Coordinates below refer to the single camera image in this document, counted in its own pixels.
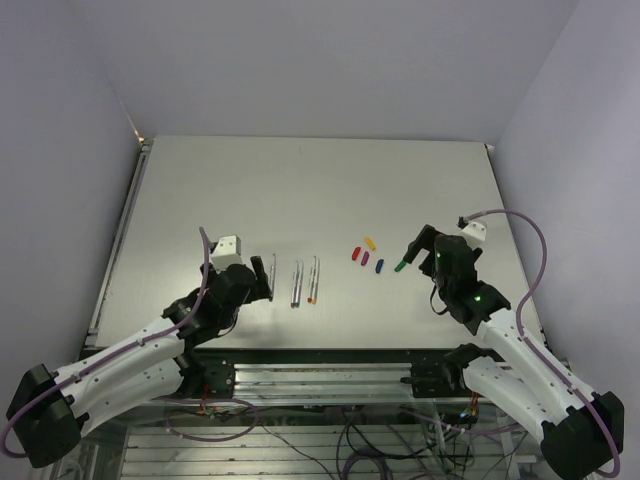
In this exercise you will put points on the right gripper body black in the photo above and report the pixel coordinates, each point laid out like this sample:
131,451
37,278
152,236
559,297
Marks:
445,289

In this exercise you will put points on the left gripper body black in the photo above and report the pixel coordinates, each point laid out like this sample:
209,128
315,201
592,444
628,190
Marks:
249,294

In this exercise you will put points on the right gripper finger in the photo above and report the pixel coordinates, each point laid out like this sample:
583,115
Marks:
423,241
427,267

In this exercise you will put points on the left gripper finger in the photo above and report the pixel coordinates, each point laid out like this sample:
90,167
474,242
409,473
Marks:
265,291
259,271

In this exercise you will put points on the blue-ended white pen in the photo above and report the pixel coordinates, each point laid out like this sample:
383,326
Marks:
272,277

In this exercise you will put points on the purple-ended white pen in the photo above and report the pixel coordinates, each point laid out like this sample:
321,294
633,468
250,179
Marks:
295,282

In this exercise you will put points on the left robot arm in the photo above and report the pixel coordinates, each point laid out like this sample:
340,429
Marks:
52,410

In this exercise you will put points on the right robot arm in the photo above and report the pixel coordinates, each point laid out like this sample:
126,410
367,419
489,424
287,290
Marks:
578,429

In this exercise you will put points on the green pen cap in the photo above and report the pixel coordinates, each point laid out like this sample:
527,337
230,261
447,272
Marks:
399,266

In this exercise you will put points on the green-ended white pen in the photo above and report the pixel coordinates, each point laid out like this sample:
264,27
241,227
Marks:
300,281

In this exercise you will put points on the red-ended white pen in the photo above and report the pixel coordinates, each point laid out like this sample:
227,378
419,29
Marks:
312,280

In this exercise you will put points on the yellow-ended white pen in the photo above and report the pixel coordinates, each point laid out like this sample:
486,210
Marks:
315,283

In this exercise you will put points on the yellow pen cap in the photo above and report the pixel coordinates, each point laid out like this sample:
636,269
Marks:
370,243

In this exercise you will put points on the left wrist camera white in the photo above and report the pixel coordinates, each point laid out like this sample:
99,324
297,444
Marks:
226,252

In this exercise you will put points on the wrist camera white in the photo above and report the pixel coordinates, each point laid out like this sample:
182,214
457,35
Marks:
226,252
473,231

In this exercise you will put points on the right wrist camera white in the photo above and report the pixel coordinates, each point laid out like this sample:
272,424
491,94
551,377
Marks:
473,231

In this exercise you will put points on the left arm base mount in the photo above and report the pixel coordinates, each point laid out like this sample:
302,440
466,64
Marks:
210,380

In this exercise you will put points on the aluminium frame rail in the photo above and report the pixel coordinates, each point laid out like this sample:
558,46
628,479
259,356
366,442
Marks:
322,382

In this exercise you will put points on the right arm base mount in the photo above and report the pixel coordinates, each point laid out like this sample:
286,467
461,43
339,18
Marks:
442,377

